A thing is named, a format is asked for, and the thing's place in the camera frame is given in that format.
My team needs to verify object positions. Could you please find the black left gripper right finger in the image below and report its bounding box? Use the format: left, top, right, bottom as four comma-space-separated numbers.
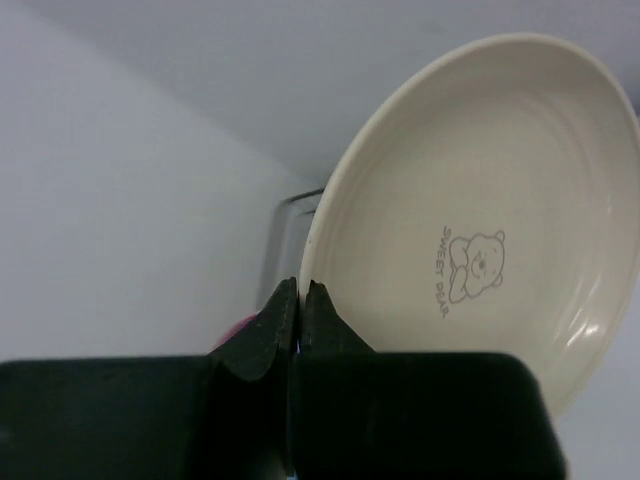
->
292, 283, 570, 479

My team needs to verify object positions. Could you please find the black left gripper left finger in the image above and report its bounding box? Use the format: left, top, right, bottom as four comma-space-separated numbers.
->
1, 279, 298, 479

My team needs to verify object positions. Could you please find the pink plate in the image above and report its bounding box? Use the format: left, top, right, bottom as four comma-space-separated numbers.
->
213, 313, 257, 350

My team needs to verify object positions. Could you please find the cream plate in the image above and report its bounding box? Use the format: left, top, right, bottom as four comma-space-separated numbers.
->
299, 33, 639, 415

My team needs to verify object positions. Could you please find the metal wire dish rack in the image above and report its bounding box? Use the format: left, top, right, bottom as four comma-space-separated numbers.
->
255, 189, 323, 311

